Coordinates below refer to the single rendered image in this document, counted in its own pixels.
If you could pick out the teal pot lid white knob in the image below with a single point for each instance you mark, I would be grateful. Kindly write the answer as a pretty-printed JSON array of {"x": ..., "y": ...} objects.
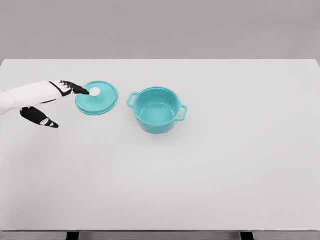
[{"x": 100, "y": 100}]

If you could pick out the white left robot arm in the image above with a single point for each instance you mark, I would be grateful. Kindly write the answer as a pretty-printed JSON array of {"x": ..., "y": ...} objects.
[{"x": 5, "y": 101}]

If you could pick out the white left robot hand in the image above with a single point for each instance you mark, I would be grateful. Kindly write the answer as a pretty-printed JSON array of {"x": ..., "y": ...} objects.
[{"x": 37, "y": 93}]

